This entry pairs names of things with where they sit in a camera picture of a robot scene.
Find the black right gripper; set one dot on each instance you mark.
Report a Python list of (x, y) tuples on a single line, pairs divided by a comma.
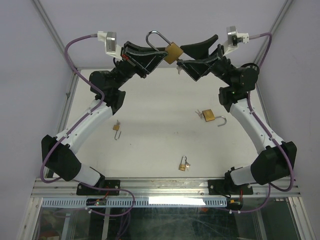
[(198, 68)]

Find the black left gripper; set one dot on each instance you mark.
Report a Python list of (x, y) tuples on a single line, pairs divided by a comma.
[(142, 65)]

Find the medium brass padlock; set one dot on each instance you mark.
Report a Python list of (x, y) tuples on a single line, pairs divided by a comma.
[(174, 52)]

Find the large brass padlock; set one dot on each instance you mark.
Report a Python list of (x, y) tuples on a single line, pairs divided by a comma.
[(209, 116)]

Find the small brass padlock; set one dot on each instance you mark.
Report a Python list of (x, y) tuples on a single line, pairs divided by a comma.
[(117, 130)]

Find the brass padlock with keys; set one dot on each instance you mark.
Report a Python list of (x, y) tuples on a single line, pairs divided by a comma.
[(182, 165)]

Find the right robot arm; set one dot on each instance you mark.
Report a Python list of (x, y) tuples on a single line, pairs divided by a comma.
[(276, 158)]

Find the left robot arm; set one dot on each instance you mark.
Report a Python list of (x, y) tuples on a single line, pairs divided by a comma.
[(59, 152)]

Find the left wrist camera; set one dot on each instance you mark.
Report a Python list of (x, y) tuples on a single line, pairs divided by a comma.
[(111, 47)]

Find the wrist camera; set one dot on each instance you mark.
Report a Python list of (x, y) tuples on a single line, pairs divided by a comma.
[(111, 47), (234, 38)]

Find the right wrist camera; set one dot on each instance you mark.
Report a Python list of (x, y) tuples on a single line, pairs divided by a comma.
[(234, 38)]

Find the left aluminium frame post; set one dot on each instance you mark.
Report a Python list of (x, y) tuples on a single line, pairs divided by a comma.
[(51, 29)]

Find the aluminium frame post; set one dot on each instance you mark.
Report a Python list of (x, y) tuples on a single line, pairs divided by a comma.
[(281, 16), (51, 29)]

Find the right aluminium frame post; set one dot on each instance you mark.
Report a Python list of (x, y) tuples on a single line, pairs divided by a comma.
[(281, 16)]

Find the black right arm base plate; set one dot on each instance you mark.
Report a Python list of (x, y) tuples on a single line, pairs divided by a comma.
[(227, 189)]

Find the grey slotted cable duct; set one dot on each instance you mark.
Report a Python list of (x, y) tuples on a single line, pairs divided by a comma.
[(140, 202)]

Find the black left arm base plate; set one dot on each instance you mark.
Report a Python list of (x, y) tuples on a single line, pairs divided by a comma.
[(109, 186)]

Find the aluminium front rail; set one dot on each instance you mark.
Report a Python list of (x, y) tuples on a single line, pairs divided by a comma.
[(145, 187)]

